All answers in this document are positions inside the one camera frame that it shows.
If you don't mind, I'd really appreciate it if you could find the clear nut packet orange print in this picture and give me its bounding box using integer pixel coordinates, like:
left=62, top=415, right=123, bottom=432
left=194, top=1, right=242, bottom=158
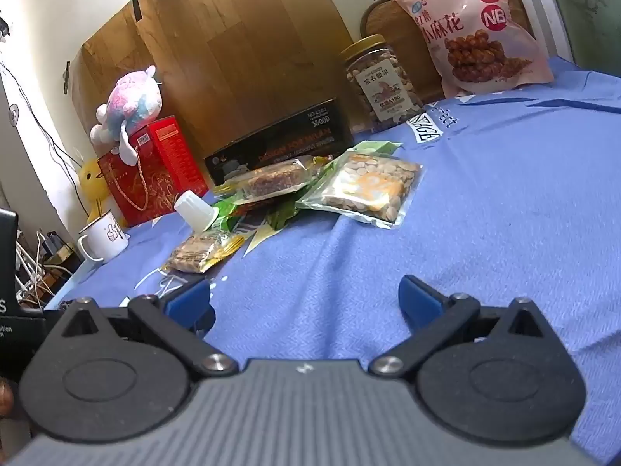
left=296, top=152, right=423, bottom=228

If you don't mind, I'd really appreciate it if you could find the dark green cloth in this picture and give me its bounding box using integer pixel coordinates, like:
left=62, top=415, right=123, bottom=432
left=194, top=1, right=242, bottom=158
left=538, top=0, right=621, bottom=77

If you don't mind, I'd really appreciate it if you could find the clear nut jar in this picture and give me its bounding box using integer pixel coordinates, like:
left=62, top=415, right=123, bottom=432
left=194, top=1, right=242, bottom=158
left=340, top=34, right=425, bottom=133

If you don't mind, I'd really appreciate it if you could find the pink and blue plush toy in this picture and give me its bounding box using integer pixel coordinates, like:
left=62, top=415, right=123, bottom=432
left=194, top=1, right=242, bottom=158
left=90, top=64, right=163, bottom=163

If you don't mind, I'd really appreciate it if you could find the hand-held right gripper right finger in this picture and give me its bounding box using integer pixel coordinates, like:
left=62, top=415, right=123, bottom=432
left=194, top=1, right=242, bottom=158
left=368, top=274, right=554, bottom=379

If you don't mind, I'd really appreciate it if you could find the light green snack packet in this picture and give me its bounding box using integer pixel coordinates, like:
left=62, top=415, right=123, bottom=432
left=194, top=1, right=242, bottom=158
left=352, top=141, right=403, bottom=156

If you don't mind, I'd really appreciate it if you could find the red gift bag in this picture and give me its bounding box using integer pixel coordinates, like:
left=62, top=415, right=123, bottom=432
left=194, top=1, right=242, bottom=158
left=97, top=148, right=168, bottom=228

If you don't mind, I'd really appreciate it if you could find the white enamel mug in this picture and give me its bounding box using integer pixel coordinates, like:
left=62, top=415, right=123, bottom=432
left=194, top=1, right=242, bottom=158
left=78, top=212, right=131, bottom=263

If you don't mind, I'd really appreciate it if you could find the wooden board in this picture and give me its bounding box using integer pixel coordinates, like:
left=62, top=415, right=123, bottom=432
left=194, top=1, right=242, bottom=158
left=72, top=0, right=369, bottom=166

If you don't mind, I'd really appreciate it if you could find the black wall cable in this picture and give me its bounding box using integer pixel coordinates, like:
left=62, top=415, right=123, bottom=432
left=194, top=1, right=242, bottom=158
left=0, top=58, right=84, bottom=168

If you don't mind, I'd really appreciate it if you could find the pink snack bag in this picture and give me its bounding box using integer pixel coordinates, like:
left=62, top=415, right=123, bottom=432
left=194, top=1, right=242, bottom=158
left=392, top=0, right=555, bottom=99

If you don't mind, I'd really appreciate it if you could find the blue printed cloth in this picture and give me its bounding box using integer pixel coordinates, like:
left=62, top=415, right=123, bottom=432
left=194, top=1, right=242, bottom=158
left=43, top=56, right=621, bottom=466

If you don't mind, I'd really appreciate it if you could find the small nut packet yellow edge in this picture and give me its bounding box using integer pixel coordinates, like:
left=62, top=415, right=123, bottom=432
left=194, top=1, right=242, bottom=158
left=162, top=230, right=245, bottom=275

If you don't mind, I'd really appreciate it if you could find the bundle of white cables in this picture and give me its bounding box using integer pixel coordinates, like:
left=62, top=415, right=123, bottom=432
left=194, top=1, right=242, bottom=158
left=14, top=228, right=78, bottom=308

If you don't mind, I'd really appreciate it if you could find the red carton box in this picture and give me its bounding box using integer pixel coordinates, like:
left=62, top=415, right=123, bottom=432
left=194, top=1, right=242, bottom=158
left=136, top=115, right=209, bottom=200

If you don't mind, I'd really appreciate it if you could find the dark green snack packet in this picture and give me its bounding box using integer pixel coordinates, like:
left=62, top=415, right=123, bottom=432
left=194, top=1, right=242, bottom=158
left=264, top=201, right=304, bottom=232

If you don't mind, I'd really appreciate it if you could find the clear snack bar packet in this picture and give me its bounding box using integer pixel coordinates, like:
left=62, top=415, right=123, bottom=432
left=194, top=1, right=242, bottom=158
left=213, top=154, right=333, bottom=205

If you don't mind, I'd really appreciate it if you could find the black tin box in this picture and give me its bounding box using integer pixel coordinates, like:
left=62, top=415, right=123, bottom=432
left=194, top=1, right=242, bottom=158
left=204, top=97, right=356, bottom=188

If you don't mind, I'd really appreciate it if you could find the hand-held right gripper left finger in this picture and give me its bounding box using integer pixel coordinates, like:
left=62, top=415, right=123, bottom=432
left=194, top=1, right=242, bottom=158
left=43, top=279, right=239, bottom=379

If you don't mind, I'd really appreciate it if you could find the white plastic cup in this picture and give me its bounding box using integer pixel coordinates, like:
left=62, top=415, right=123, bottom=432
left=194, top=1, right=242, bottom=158
left=175, top=191, right=217, bottom=231

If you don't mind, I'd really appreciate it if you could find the yellow duck plush toy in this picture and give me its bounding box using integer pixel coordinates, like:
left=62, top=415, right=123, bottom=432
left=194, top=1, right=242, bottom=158
left=79, top=159, right=114, bottom=226

